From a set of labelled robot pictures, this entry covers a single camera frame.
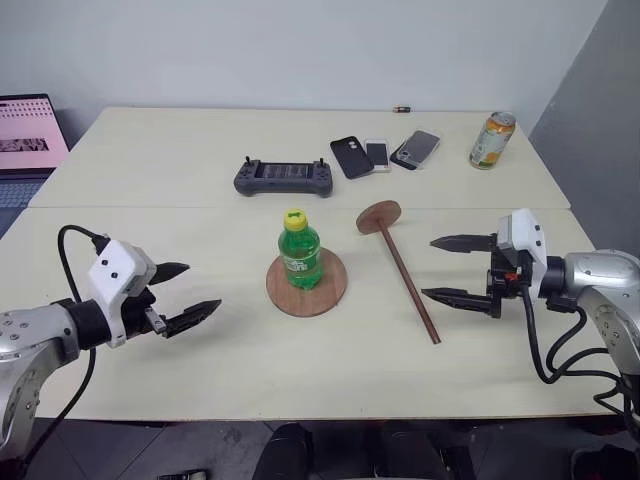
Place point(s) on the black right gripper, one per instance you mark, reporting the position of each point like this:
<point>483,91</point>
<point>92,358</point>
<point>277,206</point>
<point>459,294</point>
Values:
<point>512,280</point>

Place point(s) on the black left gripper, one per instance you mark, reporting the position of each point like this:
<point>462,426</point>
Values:
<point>136,316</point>

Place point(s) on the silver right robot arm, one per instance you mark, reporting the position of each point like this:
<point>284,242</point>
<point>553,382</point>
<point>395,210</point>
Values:
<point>602,280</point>

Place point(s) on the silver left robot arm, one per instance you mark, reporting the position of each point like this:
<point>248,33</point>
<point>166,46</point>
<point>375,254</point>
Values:
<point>30,340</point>

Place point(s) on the wooden stick with disc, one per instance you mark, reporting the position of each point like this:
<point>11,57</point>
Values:
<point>402,272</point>

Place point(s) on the round brown wooden board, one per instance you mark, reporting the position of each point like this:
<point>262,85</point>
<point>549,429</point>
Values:
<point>330,285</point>

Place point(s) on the green soda bottle yellow cap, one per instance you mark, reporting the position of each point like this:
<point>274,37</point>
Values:
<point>300,250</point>

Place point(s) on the green orange drink can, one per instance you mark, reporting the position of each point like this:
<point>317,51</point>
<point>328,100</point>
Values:
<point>491,142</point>

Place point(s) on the clear cased smartphone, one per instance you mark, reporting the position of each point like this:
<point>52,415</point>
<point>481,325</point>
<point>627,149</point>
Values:
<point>417,147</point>

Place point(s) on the small white smartphone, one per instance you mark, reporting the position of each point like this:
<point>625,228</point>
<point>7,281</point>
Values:
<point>378,154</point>

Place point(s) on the grey handheld remote controller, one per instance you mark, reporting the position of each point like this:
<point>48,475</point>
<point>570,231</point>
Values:
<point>282,180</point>

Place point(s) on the black cased smartphone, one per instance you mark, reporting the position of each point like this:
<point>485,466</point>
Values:
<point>351,156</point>

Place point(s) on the small battery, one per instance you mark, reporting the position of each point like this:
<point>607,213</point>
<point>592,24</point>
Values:
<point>401,109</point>

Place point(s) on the dark rounded shape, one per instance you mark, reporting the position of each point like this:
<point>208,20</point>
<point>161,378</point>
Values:
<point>285,452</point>

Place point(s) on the open laptop pink screen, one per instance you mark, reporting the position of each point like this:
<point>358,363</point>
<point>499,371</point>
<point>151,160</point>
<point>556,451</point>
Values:
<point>25,135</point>

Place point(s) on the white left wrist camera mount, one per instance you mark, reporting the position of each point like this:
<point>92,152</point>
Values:
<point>112,272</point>

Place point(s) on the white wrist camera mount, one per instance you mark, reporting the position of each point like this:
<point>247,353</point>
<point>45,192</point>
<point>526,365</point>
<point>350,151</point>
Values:
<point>112,272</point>
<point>527,235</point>

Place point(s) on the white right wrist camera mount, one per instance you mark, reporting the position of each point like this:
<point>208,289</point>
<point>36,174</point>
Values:
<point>527,235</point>

